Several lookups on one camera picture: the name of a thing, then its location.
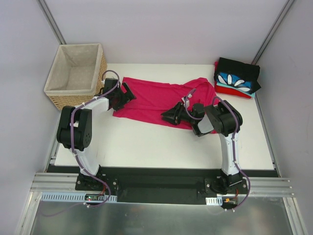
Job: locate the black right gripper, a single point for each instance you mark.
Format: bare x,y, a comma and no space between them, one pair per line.
179,114

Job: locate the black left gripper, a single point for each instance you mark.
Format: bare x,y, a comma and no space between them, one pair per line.
122,95

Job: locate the magenta pink t-shirt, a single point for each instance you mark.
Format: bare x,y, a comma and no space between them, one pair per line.
154,98

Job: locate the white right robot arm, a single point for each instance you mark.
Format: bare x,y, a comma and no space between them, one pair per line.
223,119

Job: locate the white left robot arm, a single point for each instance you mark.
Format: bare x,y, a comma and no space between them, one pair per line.
76,130

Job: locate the red folded t-shirt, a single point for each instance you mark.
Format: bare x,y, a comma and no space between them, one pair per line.
230,91

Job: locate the woven wicker basket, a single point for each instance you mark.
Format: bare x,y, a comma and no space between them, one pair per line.
76,74

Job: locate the magenta folded t-shirt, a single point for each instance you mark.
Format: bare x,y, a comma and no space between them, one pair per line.
216,64

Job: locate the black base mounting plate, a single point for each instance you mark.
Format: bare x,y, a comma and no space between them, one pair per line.
156,185

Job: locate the black folded printed t-shirt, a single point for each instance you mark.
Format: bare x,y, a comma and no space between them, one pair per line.
237,74

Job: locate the light teal folded t-shirt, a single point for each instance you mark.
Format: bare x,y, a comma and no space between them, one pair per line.
239,89

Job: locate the right white cable duct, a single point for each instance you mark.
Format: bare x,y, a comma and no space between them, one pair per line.
214,201

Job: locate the white cable duct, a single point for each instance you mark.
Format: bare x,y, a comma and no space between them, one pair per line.
214,201
76,197

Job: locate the left white cable duct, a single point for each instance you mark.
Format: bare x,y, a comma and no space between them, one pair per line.
76,197

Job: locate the aluminium frame rail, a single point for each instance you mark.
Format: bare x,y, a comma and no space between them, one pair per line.
260,186

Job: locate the left aluminium corner post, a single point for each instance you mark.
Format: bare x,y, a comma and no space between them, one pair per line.
51,21

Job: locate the aluminium corner post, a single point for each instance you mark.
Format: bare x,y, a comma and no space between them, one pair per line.
275,26
51,21

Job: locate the right aluminium corner post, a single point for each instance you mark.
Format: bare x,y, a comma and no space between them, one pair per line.
275,26

